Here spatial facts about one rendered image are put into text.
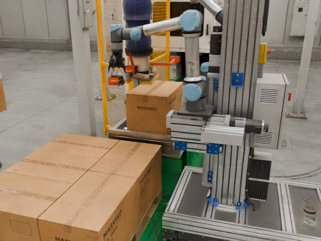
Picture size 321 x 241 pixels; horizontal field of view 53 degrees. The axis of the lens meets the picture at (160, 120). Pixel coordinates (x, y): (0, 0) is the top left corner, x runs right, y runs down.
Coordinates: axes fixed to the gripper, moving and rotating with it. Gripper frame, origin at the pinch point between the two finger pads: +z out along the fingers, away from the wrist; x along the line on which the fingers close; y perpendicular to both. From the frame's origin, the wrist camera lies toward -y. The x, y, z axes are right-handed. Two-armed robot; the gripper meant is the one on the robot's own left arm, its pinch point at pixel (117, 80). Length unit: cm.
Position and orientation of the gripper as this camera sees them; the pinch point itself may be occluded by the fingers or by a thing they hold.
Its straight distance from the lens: 215.3
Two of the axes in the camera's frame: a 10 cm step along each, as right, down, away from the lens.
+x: -9.8, -0.7, 1.7
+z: 0.0, 9.4, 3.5
